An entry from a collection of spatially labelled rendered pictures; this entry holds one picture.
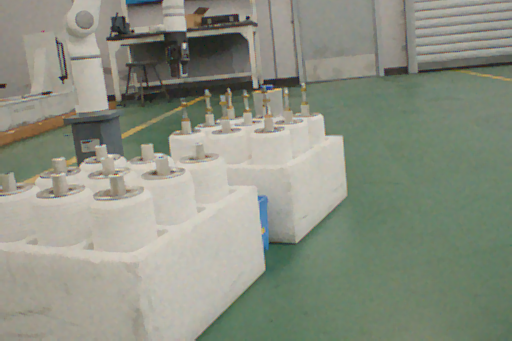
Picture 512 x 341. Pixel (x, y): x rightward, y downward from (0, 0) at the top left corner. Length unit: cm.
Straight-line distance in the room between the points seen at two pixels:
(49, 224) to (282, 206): 55
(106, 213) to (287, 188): 52
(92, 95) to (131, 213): 96
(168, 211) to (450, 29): 596
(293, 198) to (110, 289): 55
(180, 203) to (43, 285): 24
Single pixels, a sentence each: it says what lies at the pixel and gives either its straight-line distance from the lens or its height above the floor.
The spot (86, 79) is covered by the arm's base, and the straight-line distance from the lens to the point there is 173.
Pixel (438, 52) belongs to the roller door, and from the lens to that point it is 666.
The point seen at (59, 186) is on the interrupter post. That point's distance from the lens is 91.
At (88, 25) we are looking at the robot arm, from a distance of 172.
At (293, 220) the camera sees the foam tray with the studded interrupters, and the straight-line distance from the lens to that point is 124.
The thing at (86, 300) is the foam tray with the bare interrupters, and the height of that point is 11.
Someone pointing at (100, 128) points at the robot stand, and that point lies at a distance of 171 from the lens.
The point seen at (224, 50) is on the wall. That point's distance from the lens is 664.
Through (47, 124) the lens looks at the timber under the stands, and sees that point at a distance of 448.
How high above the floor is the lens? 44
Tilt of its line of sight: 10 degrees down
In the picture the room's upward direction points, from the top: 6 degrees counter-clockwise
